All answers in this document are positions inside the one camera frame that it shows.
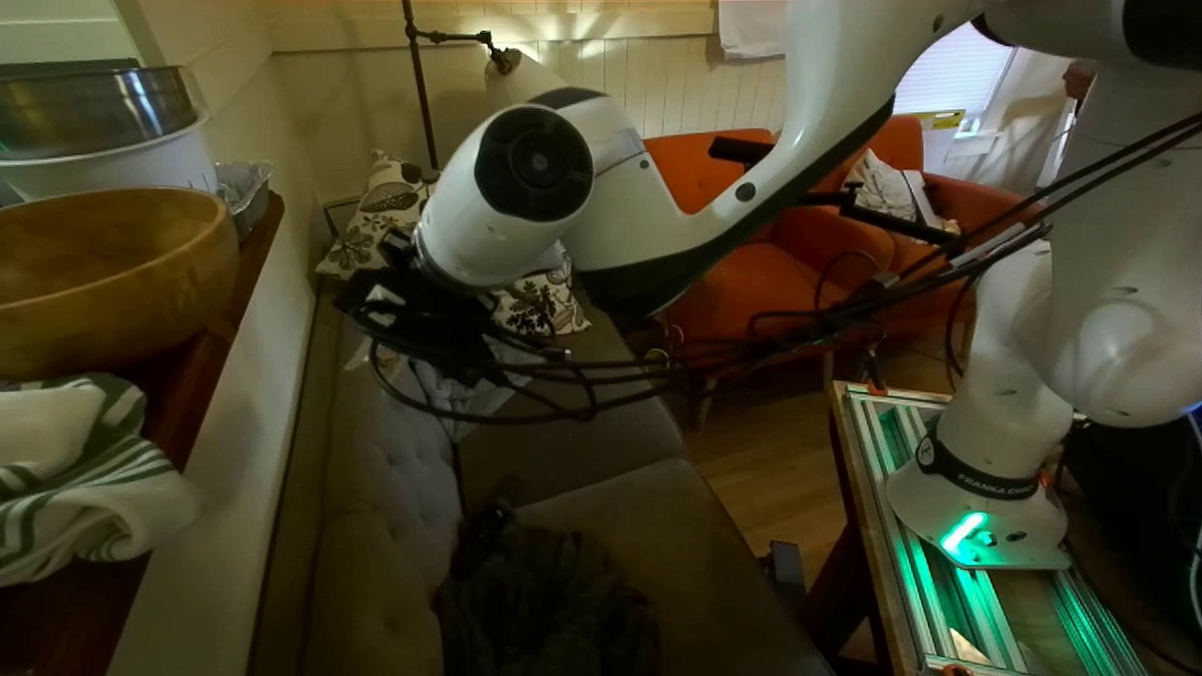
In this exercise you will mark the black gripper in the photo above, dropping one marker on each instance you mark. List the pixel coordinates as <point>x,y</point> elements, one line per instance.
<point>413,305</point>

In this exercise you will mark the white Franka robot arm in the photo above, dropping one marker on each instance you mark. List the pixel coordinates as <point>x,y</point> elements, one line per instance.
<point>752,163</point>

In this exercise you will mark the large wooden bowl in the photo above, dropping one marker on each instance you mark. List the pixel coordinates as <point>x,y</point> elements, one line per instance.
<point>99,270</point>

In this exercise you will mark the floral patterned pillow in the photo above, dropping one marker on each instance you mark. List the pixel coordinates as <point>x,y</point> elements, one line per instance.
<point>375,218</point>

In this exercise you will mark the small grey bundle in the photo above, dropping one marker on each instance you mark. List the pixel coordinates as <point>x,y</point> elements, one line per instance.
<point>246,191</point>

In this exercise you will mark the black floor lamp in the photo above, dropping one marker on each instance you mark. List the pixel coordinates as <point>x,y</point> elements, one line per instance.
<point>424,77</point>

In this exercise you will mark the brown tufted sofa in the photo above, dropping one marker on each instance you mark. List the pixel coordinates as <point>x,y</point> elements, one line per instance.
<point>566,529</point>

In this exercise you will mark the dark grey crumpled cloth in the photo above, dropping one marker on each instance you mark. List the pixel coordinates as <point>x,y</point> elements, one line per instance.
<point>539,604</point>

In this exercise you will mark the white round container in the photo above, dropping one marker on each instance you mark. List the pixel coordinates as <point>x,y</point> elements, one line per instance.
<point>124,163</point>

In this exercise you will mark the orange armchair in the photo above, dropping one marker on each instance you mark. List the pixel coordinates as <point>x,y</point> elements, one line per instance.
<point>773,266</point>

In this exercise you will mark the white green striped cloth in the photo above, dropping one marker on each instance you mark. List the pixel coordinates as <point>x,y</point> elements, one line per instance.
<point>67,474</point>

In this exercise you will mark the white hanging sheet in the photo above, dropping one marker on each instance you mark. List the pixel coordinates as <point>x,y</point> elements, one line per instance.
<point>752,26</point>

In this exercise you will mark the white patterned cushion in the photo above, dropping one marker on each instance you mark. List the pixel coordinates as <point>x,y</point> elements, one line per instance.
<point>894,191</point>

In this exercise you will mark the person in white clothing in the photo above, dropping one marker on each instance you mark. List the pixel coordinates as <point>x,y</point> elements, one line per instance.
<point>1039,116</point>

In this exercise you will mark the black equipment box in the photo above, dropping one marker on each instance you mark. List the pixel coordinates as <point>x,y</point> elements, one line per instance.
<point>1132,529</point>

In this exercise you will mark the dark wooden wall shelf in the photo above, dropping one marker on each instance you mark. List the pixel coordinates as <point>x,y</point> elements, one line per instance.
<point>187,389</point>

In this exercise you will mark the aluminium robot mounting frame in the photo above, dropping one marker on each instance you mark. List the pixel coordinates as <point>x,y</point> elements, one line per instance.
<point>979,586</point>

